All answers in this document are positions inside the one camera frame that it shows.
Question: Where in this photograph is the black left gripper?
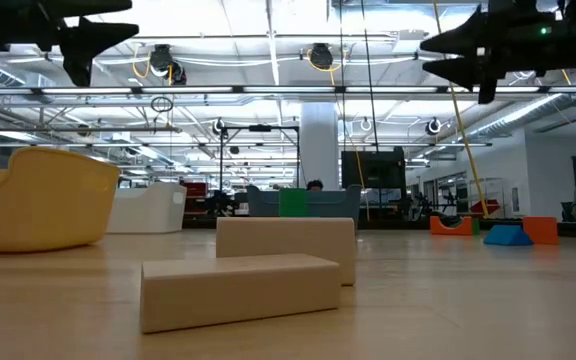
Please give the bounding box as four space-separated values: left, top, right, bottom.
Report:
0 0 140 88

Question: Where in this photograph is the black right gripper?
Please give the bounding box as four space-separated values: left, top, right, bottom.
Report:
420 0 576 106

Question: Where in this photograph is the orange-red arch block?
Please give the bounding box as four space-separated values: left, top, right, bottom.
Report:
429 215 474 237

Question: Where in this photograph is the small blue block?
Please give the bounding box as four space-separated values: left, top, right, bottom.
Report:
482 224 534 247

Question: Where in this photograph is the orange-red cube block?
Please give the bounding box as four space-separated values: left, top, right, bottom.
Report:
522 215 560 246

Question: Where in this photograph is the green cylinder block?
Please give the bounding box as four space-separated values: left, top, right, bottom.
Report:
278 188 310 218

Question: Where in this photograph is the short natural wood block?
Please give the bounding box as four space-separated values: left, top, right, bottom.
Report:
215 216 357 287
139 252 342 335

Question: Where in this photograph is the black display screen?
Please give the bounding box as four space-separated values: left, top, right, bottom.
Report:
340 148 408 191

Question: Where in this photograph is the red arrow sign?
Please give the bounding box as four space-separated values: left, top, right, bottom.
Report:
469 198 502 217

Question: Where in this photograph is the white structural column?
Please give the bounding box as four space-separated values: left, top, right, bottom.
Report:
299 102 341 191

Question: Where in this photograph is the long ceiling light bar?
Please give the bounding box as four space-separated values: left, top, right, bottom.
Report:
0 85 576 97

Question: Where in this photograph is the yellow plastic bin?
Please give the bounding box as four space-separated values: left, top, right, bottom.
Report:
0 146 122 254

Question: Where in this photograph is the white plastic bin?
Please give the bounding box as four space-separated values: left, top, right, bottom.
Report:
106 181 188 235

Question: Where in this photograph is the red cabinet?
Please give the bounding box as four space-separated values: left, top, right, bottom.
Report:
183 182 209 199

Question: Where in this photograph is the teal plastic bin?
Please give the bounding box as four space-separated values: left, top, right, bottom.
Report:
246 183 363 231

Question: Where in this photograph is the silver ventilation duct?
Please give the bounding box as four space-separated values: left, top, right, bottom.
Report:
467 74 576 141

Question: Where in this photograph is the black ceiling cable reel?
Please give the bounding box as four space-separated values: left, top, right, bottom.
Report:
309 42 335 71
148 43 175 72

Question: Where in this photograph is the hanging yellow cable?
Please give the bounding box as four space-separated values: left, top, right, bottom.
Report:
431 0 490 220

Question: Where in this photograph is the thin black hanging cable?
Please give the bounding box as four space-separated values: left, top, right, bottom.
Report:
338 0 347 151

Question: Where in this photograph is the black table frame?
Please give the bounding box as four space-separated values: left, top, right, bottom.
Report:
182 214 576 239

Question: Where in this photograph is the black metal frame rig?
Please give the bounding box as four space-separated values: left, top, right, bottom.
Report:
217 124 302 191

